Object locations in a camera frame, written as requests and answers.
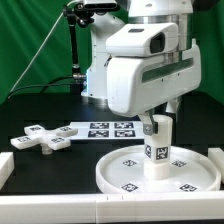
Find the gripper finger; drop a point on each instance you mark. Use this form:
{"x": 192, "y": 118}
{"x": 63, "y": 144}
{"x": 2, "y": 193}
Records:
{"x": 150, "y": 126}

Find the white fence block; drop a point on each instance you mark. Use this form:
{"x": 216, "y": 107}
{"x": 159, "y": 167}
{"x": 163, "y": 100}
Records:
{"x": 216, "y": 155}
{"x": 6, "y": 167}

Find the white front fence bar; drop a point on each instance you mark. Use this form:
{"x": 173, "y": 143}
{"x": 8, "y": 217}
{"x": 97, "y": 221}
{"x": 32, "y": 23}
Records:
{"x": 109, "y": 208}

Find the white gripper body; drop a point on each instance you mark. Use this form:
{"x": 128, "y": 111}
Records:
{"x": 135, "y": 85}

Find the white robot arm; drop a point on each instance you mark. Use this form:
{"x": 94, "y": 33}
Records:
{"x": 112, "y": 15}

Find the white right fence block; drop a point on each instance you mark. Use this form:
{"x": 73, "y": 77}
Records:
{"x": 216, "y": 155}

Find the white round table top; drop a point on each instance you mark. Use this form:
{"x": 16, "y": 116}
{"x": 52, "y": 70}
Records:
{"x": 129, "y": 170}

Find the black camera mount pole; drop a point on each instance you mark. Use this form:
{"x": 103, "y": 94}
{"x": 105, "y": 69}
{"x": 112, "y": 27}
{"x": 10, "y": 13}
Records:
{"x": 82, "y": 17}

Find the green backdrop curtain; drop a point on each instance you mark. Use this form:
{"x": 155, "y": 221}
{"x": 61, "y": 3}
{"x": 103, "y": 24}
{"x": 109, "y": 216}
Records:
{"x": 35, "y": 45}

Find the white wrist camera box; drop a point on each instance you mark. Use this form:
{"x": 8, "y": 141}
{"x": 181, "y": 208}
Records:
{"x": 143, "y": 40}

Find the white left fence block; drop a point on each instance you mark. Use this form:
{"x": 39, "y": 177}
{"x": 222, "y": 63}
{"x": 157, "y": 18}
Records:
{"x": 6, "y": 167}

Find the white cross-shaped table base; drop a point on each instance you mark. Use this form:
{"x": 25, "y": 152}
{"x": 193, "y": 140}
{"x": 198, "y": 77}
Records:
{"x": 49, "y": 140}

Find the white marker plate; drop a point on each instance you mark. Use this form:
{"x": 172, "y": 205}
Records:
{"x": 107, "y": 130}

